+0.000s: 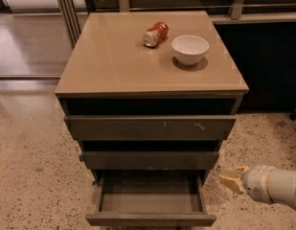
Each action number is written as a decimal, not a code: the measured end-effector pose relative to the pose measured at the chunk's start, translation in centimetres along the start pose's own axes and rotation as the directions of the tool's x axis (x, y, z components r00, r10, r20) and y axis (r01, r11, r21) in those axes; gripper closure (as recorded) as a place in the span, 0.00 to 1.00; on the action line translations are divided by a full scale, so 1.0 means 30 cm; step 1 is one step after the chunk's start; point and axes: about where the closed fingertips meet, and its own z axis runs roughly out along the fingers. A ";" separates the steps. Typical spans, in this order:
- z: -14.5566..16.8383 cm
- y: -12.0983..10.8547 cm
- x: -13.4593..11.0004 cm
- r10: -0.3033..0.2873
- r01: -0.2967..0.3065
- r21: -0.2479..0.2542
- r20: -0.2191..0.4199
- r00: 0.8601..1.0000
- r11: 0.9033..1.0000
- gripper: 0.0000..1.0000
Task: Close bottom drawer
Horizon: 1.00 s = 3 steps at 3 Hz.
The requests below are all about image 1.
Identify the grey drawer cabinet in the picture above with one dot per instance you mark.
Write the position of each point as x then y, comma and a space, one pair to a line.
112, 73

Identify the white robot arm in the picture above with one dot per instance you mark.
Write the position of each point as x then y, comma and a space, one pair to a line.
281, 186

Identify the orange soda can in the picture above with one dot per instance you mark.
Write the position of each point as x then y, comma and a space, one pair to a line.
155, 34

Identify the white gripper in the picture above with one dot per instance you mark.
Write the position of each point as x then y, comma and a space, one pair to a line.
257, 181

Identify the grey drawer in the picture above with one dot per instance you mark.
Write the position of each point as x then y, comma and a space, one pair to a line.
150, 199
150, 128
149, 160

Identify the white ceramic bowl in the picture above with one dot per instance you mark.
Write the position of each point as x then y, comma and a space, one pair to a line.
189, 49

